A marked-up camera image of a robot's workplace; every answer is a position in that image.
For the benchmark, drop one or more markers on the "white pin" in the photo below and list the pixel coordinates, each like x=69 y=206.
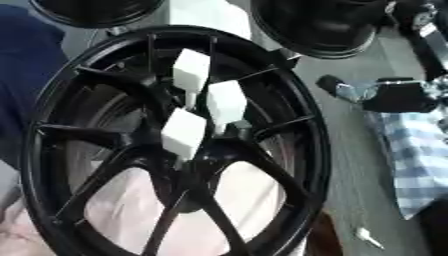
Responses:
x=184 y=133
x=366 y=235
x=227 y=100
x=191 y=68

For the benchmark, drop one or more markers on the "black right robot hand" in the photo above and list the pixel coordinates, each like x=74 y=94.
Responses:
x=399 y=96

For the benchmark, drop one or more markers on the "black round wheel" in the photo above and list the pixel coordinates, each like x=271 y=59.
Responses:
x=318 y=30
x=96 y=15

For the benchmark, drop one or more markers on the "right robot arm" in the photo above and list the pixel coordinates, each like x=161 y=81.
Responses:
x=429 y=43

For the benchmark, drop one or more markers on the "black spoked wheel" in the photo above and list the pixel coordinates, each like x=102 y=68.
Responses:
x=116 y=133

